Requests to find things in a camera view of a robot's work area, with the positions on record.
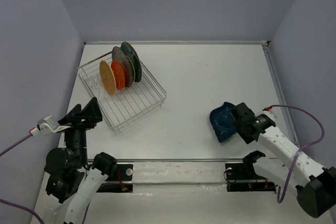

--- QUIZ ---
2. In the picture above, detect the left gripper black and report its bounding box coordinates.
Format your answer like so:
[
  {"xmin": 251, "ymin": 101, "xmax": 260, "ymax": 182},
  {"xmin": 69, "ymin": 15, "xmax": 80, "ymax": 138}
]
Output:
[{"xmin": 57, "ymin": 95, "xmax": 104, "ymax": 164}]

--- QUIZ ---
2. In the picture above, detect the dark blue leaf dish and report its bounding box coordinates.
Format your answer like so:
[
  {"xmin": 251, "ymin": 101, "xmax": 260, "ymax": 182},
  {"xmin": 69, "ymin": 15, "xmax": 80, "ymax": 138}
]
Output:
[{"xmin": 209, "ymin": 102, "xmax": 237, "ymax": 143}]

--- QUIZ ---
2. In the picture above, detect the woven bamboo plate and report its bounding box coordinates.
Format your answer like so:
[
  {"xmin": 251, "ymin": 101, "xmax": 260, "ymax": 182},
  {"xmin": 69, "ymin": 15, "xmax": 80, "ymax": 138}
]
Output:
[{"xmin": 99, "ymin": 60, "xmax": 117, "ymax": 95}]

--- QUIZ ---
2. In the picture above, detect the orange plate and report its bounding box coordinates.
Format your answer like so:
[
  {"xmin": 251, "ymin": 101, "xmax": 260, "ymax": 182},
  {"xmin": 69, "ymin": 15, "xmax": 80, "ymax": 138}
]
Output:
[{"xmin": 111, "ymin": 60, "xmax": 125, "ymax": 90}]

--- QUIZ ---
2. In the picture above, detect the grey deer plate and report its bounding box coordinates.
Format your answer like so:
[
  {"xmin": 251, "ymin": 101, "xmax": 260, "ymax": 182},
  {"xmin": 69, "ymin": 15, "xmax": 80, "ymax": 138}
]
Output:
[{"xmin": 111, "ymin": 46, "xmax": 134, "ymax": 88}]

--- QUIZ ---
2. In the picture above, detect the cream patterned small plate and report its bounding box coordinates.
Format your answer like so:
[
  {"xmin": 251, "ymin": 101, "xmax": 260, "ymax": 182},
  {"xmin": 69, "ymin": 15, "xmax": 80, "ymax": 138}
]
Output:
[{"xmin": 128, "ymin": 56, "xmax": 138, "ymax": 82}]

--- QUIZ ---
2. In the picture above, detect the teal glazed plate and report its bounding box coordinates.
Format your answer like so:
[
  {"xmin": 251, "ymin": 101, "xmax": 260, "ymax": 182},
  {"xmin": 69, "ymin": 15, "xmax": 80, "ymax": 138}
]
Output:
[{"xmin": 121, "ymin": 41, "xmax": 142, "ymax": 82}]

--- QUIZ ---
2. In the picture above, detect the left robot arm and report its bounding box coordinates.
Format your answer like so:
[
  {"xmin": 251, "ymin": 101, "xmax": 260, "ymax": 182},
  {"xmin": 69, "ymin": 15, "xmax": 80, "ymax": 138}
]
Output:
[{"xmin": 38, "ymin": 98, "xmax": 117, "ymax": 223}]

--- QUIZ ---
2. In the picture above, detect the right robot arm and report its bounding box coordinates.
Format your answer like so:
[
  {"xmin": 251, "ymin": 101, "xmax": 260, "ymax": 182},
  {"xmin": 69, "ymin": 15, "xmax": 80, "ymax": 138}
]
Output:
[{"xmin": 230, "ymin": 103, "xmax": 335, "ymax": 218}]

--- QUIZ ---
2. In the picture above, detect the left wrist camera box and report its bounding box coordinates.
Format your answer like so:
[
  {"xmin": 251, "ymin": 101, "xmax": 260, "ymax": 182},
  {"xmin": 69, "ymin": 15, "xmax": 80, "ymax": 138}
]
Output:
[{"xmin": 29, "ymin": 115, "xmax": 69, "ymax": 136}]

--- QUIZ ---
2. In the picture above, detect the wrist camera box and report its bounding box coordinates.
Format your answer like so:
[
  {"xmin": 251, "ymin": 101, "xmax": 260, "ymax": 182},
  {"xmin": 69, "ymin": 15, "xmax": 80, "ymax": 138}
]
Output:
[
  {"xmin": 29, "ymin": 115, "xmax": 69, "ymax": 136},
  {"xmin": 262, "ymin": 107, "xmax": 277, "ymax": 120}
]

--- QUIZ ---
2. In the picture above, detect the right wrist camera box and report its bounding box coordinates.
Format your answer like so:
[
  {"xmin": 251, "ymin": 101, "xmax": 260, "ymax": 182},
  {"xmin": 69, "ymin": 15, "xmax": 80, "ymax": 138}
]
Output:
[{"xmin": 262, "ymin": 107, "xmax": 277, "ymax": 120}]

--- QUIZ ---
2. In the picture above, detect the wire dish rack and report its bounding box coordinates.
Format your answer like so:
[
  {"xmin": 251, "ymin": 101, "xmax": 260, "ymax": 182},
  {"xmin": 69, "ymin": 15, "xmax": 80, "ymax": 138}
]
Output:
[{"xmin": 77, "ymin": 52, "xmax": 166, "ymax": 132}]

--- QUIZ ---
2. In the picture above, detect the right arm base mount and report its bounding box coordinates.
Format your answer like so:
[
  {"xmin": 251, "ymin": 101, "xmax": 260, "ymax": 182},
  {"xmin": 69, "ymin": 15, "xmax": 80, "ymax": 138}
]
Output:
[{"xmin": 223, "ymin": 163, "xmax": 277, "ymax": 193}]

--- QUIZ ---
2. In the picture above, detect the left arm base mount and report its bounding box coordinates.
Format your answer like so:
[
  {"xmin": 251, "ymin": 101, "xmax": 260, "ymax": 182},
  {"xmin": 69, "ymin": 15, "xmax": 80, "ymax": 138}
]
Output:
[{"xmin": 97, "ymin": 163, "xmax": 133, "ymax": 193}]

